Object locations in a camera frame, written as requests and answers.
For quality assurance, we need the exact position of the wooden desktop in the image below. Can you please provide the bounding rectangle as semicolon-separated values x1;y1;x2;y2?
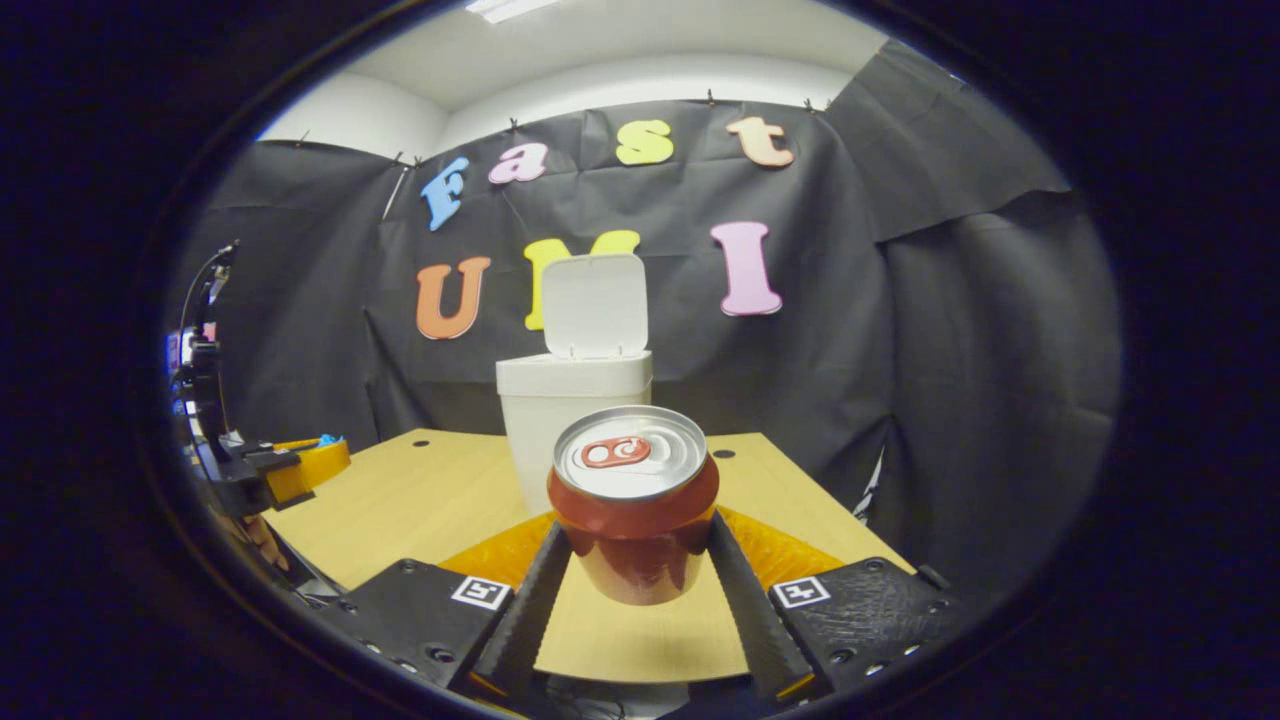
262;428;916;686

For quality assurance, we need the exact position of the white desktop garbage bin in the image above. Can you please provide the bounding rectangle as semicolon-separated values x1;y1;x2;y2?
496;252;654;516

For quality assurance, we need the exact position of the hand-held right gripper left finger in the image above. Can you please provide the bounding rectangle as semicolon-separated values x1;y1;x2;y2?
338;512;573;699

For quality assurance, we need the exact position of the black cable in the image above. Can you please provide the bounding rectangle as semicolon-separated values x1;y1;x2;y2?
180;240;241;336

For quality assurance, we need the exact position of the black backdrop cloth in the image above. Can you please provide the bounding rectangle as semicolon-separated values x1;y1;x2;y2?
175;40;1121;601

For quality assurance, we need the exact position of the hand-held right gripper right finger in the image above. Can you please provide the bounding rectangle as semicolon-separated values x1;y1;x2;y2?
705;505;961;701

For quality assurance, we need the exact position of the red pop can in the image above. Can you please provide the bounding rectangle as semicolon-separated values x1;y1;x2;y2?
547;405;721;607

